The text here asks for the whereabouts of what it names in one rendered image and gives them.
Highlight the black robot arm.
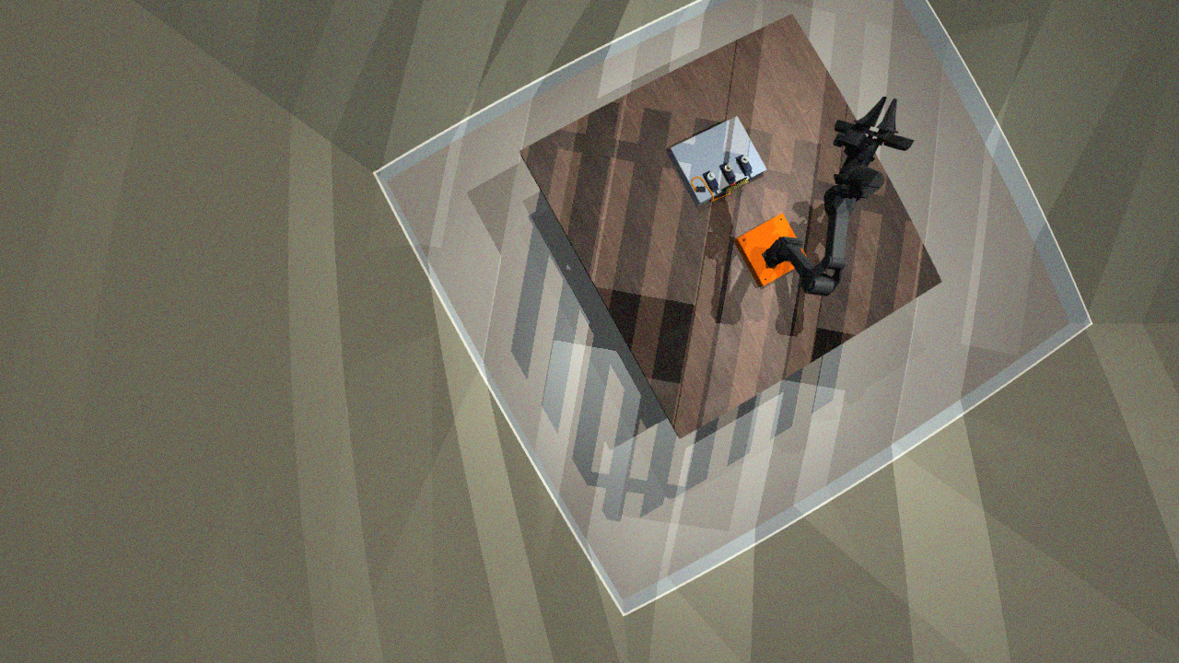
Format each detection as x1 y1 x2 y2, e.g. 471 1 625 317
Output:
762 129 884 297

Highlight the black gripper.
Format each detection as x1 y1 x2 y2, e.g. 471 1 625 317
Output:
835 97 915 166

